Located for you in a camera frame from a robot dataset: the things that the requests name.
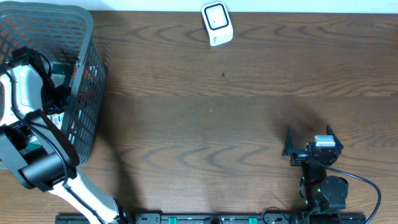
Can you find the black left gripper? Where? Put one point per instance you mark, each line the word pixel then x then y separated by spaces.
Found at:
pixel 64 93

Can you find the black mounting rail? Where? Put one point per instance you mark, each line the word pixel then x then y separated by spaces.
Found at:
pixel 270 218

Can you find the white barcode scanner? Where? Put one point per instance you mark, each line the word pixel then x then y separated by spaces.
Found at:
pixel 217 23

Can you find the grey plastic shopping basket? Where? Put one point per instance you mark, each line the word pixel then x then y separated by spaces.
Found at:
pixel 64 34

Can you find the green lid spice jar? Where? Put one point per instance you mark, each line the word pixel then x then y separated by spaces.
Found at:
pixel 57 119

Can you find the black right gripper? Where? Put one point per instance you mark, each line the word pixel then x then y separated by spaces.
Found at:
pixel 300 155

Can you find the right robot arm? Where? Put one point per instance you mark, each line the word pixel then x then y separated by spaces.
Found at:
pixel 325 195

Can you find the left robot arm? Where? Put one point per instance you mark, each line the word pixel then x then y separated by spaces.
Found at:
pixel 41 156

